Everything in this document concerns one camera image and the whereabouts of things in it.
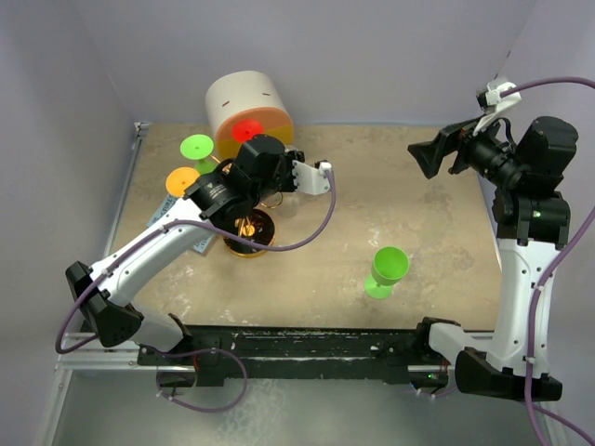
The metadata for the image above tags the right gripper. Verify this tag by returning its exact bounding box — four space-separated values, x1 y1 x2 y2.
410 107 527 188

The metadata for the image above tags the clear plastic wine glass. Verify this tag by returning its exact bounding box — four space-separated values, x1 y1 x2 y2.
277 192 300 218

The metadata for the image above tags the red wine glass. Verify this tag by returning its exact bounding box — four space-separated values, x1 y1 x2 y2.
231 118 263 143

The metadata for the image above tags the gold wine glass rack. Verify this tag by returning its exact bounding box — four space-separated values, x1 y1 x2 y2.
204 155 285 259

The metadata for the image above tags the green wine glass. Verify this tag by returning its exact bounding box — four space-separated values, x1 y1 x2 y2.
364 246 410 300
179 134 218 175

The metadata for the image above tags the orange wine glass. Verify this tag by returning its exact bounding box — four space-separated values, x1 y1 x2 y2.
165 166 200 198

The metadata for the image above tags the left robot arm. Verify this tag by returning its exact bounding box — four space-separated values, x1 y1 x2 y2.
65 134 305 364

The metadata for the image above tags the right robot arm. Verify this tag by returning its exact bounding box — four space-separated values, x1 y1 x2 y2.
407 116 578 401

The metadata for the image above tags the round mini drawer chest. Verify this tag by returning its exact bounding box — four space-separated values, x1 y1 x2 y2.
205 71 294 159

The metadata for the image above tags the children's paperback book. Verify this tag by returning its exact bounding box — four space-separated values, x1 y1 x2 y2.
146 194 217 256

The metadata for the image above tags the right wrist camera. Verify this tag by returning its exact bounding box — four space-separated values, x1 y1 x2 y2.
473 77 522 136

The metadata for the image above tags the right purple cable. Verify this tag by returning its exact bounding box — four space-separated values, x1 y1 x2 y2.
499 76 595 446

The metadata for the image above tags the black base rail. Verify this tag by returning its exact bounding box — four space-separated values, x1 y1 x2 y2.
138 323 454 390

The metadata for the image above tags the purple loop cable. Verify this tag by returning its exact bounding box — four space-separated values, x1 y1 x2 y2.
155 342 254 413

